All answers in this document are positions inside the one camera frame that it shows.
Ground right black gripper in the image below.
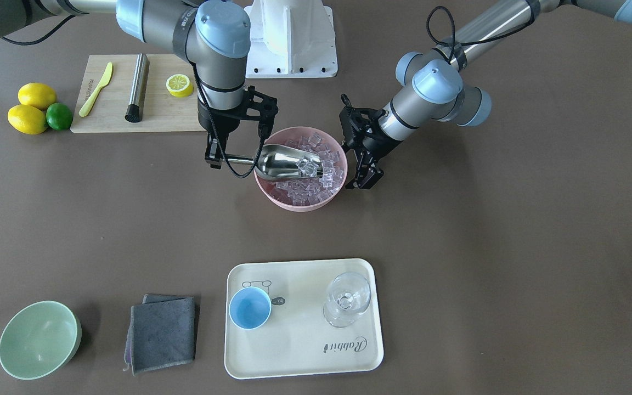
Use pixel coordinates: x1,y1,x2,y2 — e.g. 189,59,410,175
197,85,278,168

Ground stainless steel ice scoop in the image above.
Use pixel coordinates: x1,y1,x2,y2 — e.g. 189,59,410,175
226,144,323,182

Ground pink bowl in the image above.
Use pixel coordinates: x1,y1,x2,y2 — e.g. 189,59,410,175
254,127,348,212

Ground green lime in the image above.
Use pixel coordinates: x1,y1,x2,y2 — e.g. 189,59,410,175
46,103,74,131

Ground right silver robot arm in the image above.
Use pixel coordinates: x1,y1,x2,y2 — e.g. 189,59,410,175
0,1,278,168

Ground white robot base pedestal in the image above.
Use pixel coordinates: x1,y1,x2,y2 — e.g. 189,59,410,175
244,1,338,78

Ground yellow lemon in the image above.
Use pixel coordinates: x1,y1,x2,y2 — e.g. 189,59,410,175
7,104,48,135
17,82,58,111

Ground light blue cup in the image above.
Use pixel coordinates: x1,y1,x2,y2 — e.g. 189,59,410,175
228,286,273,330

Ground beige serving tray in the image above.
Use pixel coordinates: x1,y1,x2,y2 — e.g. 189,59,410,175
225,258,385,380

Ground clear ice cubes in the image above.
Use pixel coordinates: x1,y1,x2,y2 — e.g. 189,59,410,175
258,127,348,212

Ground half lemon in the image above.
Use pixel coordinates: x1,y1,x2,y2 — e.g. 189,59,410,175
165,74,194,98

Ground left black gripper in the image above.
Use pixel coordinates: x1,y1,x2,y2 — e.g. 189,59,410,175
339,93,401,190

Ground steel muddler black tip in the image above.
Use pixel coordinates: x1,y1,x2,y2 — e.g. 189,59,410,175
125,53,150,123

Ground grey folded cloth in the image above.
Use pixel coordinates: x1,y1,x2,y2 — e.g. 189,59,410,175
125,294,196,376

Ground green bowl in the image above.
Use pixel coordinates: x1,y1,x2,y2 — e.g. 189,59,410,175
0,301,81,380

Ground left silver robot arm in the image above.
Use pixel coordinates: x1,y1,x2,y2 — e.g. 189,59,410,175
339,1,566,189

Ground yellow plastic knife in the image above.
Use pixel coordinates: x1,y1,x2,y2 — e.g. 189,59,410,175
78,62,113,117

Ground clear wine glass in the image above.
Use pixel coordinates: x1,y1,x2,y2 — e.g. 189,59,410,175
323,272,372,328

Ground bamboo cutting board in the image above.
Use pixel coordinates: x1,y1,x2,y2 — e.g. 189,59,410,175
71,54,204,133

